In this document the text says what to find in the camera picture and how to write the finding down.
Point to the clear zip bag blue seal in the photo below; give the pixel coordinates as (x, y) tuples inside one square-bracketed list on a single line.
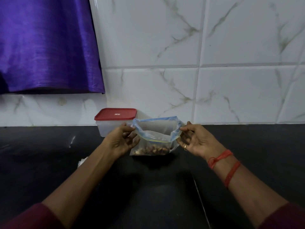
[(157, 131)]

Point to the purple curtain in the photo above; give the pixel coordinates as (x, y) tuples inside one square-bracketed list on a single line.
[(47, 45)]

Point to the person's left forearm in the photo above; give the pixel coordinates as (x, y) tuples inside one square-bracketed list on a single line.
[(82, 181)]

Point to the person's right forearm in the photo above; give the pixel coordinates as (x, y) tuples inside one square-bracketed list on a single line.
[(250, 188)]

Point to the maroon left sleeve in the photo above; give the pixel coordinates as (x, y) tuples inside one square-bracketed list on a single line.
[(33, 218)]

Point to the maroon sleeve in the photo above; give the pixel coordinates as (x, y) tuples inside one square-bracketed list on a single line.
[(33, 218), (286, 217)]

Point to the person's right hand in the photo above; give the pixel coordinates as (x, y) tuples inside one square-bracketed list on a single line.
[(202, 141)]

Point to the red container lid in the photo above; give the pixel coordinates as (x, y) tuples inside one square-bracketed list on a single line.
[(115, 113)]

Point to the person's left hand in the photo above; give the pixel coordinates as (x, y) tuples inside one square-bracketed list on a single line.
[(118, 143)]

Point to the person's left thumb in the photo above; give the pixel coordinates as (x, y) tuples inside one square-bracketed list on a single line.
[(127, 129)]

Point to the maroon right sleeve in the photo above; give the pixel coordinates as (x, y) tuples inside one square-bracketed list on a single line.
[(286, 217)]

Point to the person's right thumb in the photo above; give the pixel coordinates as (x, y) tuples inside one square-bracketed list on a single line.
[(189, 127)]

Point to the small white crumpled object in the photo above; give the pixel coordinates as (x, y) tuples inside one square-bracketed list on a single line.
[(82, 162)]

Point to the mixed nuts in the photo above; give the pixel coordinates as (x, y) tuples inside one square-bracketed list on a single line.
[(152, 149)]

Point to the translucent plastic container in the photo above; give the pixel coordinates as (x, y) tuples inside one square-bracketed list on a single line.
[(107, 127)]

